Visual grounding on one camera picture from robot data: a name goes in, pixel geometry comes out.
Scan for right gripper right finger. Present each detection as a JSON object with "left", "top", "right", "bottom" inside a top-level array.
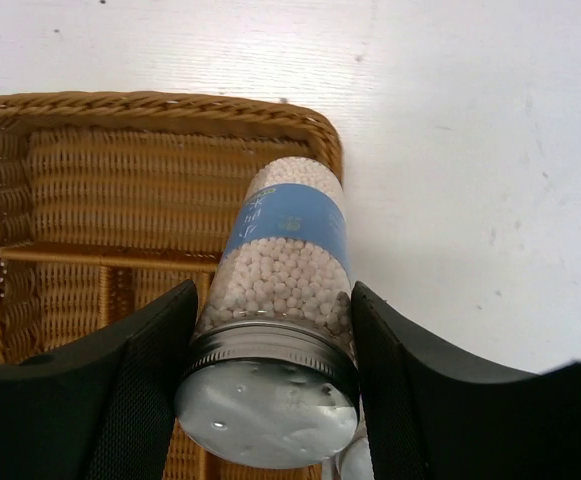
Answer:
[{"left": 351, "top": 283, "right": 581, "bottom": 479}]

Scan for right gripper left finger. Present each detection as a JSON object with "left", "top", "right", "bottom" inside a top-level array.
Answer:
[{"left": 0, "top": 280, "right": 198, "bottom": 479}]

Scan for blue-label pellet jar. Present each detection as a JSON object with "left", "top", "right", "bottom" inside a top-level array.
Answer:
[
  {"left": 175, "top": 157, "right": 361, "bottom": 469},
  {"left": 333, "top": 437, "right": 374, "bottom": 480}
]

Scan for wicker basket tray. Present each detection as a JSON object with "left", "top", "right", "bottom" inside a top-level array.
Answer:
[{"left": 0, "top": 90, "right": 345, "bottom": 480}]

